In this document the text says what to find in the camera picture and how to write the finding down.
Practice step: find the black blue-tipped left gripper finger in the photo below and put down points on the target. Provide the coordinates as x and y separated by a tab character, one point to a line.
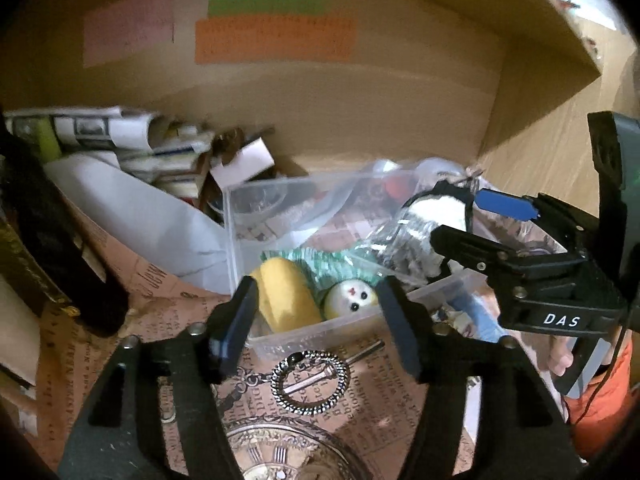
506	205

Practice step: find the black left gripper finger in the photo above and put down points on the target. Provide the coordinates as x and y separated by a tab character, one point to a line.
118	433
471	251
520	431

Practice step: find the yellow white plush ball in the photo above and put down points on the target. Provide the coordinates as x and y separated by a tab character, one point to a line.
348	297

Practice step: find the green striped knit glove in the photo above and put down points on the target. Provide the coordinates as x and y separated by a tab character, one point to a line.
323	269

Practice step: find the yellow sponge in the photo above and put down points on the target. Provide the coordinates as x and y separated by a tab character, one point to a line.
284	299

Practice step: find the person's right hand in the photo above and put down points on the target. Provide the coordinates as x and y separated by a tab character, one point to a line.
560	357

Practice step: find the vintage clock print mat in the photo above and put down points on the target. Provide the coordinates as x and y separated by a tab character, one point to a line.
304	384

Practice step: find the white plastic sheet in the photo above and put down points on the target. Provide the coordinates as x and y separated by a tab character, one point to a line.
167	232

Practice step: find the clear plastic storage box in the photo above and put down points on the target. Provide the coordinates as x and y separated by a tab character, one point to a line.
331	212

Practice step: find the wooden shelf board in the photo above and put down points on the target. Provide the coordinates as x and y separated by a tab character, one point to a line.
500	0

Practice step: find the dark wine bottle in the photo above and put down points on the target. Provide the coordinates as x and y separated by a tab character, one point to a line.
44	257

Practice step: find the rolled newspapers pile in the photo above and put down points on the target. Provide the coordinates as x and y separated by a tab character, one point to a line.
192	161

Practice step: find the green paper note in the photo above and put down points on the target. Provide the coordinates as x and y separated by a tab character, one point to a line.
240	7

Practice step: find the orange paper note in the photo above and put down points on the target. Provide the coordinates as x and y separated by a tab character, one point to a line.
249	38

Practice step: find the pink paper note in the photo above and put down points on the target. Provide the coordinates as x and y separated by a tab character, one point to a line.
124	28

